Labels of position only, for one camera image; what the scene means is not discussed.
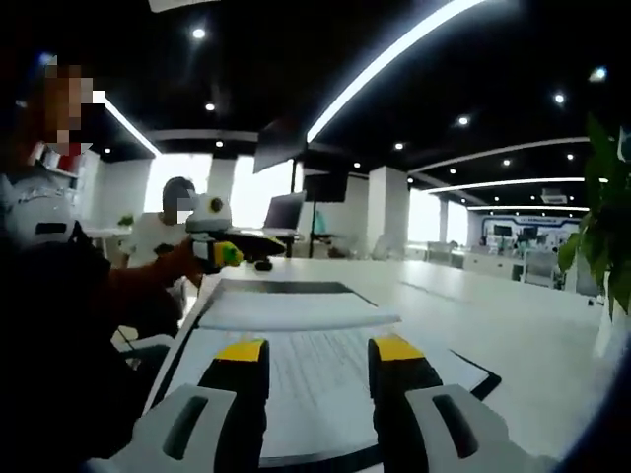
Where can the small green potted plant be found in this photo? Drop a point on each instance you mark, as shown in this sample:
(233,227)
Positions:
(126,220)

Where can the white plant pot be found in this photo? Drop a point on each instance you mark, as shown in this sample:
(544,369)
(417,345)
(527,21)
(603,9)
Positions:
(611,335)

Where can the large green leafy plant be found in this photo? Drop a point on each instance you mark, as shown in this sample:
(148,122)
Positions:
(609,222)

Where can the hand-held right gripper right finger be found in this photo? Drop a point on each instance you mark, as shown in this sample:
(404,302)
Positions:
(419,409)

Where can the ceiling air conditioner unit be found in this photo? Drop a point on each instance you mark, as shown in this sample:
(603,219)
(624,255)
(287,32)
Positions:
(553,196)

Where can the large hanging black monitor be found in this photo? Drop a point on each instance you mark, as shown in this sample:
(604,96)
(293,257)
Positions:
(280,145)

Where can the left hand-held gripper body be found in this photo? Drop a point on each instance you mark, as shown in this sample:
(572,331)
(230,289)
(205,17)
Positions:
(202,219)

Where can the small black object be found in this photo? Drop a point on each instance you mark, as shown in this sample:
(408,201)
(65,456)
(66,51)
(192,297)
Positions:
(263,265)

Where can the open laptop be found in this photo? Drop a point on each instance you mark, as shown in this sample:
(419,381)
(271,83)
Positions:
(285,212)

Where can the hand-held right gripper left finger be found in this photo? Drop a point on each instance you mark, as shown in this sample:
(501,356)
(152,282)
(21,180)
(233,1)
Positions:
(207,424)

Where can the long ceiling light strip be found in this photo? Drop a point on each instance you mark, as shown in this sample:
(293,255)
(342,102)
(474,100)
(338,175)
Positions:
(389,61)

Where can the person's dark clothed torso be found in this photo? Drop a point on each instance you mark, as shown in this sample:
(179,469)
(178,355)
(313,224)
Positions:
(49,345)

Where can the short ceiling light strip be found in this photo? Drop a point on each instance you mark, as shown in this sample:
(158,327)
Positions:
(129,125)

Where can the small hanging black monitor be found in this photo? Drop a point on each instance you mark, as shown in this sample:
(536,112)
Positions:
(325,187)

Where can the grey chest-worn device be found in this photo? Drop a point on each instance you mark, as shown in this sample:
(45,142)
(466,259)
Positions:
(34,212)

